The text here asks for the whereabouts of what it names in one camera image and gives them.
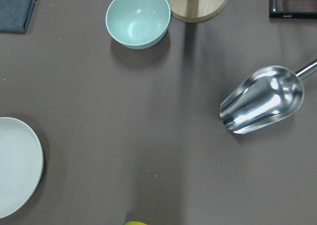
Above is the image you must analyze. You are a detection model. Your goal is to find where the metal scoop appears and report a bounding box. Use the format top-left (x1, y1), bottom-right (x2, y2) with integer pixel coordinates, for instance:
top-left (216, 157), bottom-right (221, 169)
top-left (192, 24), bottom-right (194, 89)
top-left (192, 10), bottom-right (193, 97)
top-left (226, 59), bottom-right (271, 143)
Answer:
top-left (219, 61), bottom-right (317, 134)

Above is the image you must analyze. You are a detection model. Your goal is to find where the cream round plate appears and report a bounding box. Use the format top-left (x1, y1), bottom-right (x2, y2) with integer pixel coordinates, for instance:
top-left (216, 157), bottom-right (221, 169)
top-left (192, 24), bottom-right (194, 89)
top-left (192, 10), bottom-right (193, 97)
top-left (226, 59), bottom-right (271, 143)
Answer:
top-left (0, 117), bottom-right (44, 218)

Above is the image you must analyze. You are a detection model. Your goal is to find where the grey folded cloth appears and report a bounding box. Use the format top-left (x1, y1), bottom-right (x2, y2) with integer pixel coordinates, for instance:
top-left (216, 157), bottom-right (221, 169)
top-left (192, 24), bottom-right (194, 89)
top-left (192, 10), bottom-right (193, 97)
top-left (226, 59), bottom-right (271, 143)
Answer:
top-left (0, 0), bottom-right (37, 33)

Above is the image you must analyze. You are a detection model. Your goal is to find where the mint green bowl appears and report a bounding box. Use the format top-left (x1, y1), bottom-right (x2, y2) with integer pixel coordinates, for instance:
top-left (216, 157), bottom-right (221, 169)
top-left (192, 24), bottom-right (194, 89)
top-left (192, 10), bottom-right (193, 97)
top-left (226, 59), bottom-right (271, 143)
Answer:
top-left (105, 0), bottom-right (171, 50)

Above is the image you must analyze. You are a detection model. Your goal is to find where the wooden mug tree stand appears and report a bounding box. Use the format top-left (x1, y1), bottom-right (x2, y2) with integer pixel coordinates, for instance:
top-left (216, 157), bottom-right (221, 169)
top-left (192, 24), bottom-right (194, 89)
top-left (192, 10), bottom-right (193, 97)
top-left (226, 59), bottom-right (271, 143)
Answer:
top-left (167, 0), bottom-right (228, 23)

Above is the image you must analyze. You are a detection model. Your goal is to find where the black picture frame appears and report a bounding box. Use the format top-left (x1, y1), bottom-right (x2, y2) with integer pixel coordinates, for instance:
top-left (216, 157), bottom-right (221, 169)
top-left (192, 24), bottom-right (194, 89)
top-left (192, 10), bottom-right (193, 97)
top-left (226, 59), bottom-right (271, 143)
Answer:
top-left (269, 0), bottom-right (317, 19)

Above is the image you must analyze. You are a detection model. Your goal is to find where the yellow lemon near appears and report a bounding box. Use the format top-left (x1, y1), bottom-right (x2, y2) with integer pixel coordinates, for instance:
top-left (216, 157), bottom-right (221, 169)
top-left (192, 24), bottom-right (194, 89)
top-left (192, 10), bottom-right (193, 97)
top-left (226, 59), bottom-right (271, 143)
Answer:
top-left (124, 221), bottom-right (148, 225)

